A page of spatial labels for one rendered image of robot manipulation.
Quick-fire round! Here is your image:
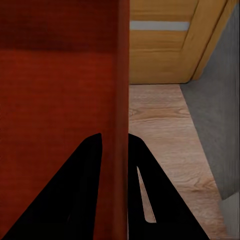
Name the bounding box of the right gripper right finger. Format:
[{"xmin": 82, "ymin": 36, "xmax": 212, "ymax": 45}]
[{"xmin": 127, "ymin": 133, "xmax": 210, "ymax": 240}]

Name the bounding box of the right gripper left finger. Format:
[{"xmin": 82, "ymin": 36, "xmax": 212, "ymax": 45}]
[{"xmin": 2, "ymin": 133, "xmax": 103, "ymax": 240}]

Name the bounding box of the storage box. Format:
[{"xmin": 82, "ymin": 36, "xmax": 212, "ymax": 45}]
[{"xmin": 0, "ymin": 0, "xmax": 130, "ymax": 240}]

